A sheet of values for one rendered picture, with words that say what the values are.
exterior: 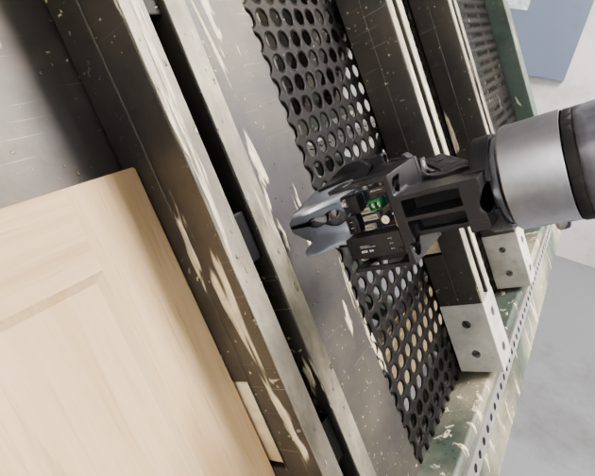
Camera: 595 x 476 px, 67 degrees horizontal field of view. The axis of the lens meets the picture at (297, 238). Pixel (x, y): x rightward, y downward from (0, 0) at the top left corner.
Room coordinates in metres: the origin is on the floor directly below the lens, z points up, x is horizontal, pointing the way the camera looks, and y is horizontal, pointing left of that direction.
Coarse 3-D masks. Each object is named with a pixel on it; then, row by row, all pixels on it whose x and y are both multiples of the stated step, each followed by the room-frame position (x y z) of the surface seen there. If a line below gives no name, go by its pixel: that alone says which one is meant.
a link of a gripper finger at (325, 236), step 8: (312, 224) 0.41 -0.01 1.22; (320, 224) 0.40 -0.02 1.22; (328, 224) 0.39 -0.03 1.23; (336, 224) 0.39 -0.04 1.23; (344, 224) 0.38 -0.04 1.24; (296, 232) 0.41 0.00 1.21; (304, 232) 0.40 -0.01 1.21; (312, 232) 0.40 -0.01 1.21; (320, 232) 0.39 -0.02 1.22; (328, 232) 0.39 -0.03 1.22; (336, 232) 0.38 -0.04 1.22; (344, 232) 0.38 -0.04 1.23; (312, 240) 0.40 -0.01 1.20; (320, 240) 0.38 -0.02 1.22; (328, 240) 0.37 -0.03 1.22; (336, 240) 0.36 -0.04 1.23; (344, 240) 0.36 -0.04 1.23; (312, 248) 0.36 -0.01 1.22; (320, 248) 0.35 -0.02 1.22; (328, 248) 0.35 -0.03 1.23
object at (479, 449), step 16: (544, 240) 1.09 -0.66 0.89; (528, 288) 0.84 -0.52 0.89; (528, 304) 0.80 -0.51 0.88; (512, 336) 0.66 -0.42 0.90; (512, 352) 0.64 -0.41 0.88; (496, 384) 0.54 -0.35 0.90; (496, 400) 0.52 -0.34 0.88; (496, 416) 0.49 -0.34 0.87; (480, 432) 0.44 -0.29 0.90; (480, 448) 0.42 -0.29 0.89; (480, 464) 0.40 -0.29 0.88
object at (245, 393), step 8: (240, 384) 0.26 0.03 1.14; (240, 392) 0.26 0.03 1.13; (248, 392) 0.25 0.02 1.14; (248, 400) 0.25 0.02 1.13; (248, 408) 0.25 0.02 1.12; (256, 408) 0.25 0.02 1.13; (256, 416) 0.25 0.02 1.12; (256, 424) 0.25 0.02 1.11; (264, 424) 0.24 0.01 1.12; (256, 432) 0.25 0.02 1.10; (264, 432) 0.24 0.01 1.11; (264, 440) 0.24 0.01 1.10; (272, 440) 0.24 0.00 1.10; (264, 448) 0.24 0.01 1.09; (272, 448) 0.24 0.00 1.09; (272, 456) 0.24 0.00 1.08
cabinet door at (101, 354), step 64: (64, 192) 0.26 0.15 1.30; (128, 192) 0.29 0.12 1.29; (0, 256) 0.21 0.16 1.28; (64, 256) 0.23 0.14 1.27; (128, 256) 0.26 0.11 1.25; (0, 320) 0.18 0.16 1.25; (64, 320) 0.21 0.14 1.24; (128, 320) 0.23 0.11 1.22; (192, 320) 0.26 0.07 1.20; (0, 384) 0.16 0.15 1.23; (64, 384) 0.18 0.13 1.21; (128, 384) 0.21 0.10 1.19; (192, 384) 0.23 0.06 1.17; (0, 448) 0.15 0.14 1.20; (64, 448) 0.16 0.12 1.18; (128, 448) 0.18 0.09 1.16; (192, 448) 0.20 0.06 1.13; (256, 448) 0.24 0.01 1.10
